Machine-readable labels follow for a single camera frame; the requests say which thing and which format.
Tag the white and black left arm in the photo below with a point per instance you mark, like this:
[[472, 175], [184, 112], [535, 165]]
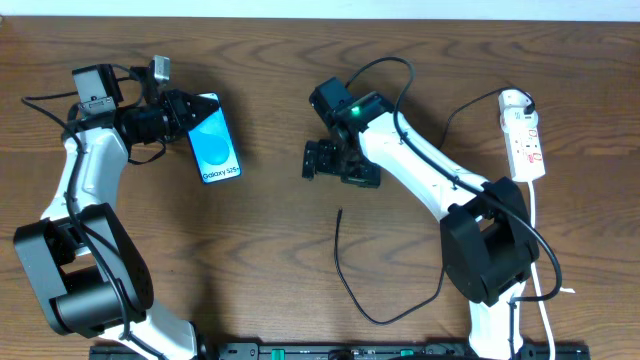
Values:
[[86, 273]]

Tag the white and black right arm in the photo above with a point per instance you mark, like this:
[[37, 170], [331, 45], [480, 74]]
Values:
[[487, 245]]

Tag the small white paper scrap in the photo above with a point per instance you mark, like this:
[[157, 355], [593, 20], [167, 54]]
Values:
[[567, 290]]

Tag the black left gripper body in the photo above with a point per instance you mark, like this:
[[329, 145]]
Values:
[[175, 114]]

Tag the white USB charger adapter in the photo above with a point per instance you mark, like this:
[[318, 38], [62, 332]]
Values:
[[516, 98]]

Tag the white power strip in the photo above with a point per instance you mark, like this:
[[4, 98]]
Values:
[[523, 146]]

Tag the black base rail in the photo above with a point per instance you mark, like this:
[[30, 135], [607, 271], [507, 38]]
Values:
[[431, 350]]

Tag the blue Samsung Galaxy smartphone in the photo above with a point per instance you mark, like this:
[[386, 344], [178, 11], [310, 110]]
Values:
[[214, 150]]

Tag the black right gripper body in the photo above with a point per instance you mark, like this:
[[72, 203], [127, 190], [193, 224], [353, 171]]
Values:
[[332, 160]]

